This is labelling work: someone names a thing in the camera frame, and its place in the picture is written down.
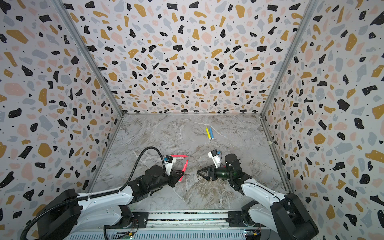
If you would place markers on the pink highlighter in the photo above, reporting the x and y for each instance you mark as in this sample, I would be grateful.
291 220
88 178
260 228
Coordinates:
184 170
180 156

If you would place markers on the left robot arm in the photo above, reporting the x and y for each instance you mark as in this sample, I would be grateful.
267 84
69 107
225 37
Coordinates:
71 212

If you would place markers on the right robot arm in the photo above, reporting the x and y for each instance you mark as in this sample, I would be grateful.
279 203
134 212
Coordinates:
284 214

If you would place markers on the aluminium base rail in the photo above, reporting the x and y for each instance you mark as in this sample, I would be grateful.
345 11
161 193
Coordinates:
194 225

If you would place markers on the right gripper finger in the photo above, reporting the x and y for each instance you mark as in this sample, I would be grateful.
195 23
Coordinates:
204 175
204 170

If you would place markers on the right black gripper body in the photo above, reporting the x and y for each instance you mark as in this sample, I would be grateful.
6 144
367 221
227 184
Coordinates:
211 172

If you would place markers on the blue highlighter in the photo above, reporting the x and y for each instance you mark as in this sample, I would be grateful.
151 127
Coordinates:
211 133

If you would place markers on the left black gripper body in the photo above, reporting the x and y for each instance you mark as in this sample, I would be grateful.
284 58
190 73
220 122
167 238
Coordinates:
170 179

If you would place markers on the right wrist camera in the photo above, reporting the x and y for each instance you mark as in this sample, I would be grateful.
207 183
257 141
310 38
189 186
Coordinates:
216 157

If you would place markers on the yellow highlighter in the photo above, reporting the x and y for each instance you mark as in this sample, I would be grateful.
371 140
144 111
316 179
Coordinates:
208 133

